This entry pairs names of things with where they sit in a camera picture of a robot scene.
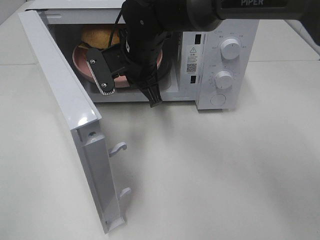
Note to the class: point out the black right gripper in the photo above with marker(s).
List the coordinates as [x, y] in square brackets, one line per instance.
[135, 57]

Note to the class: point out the pink round plate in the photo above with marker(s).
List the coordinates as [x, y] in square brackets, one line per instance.
[81, 62]

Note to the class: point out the burger with sesame-free bun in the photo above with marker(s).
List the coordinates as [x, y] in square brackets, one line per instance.
[95, 36]

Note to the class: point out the white microwave door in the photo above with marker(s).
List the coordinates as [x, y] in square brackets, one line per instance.
[81, 116]

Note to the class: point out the round door release button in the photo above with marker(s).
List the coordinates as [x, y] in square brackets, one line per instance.
[218, 100]

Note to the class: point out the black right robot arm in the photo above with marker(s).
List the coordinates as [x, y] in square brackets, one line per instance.
[148, 23]

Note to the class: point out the glass microwave turntable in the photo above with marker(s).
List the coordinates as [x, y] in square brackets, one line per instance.
[164, 68]

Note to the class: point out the warning label sticker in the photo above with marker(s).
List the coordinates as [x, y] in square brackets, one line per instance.
[192, 59]

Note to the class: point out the white microwave oven body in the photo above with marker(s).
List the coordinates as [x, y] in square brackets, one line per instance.
[66, 18]

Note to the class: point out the lower white timer knob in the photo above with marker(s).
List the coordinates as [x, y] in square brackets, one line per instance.
[223, 80]

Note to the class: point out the upper white power knob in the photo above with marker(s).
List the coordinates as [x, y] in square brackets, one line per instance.
[230, 48]

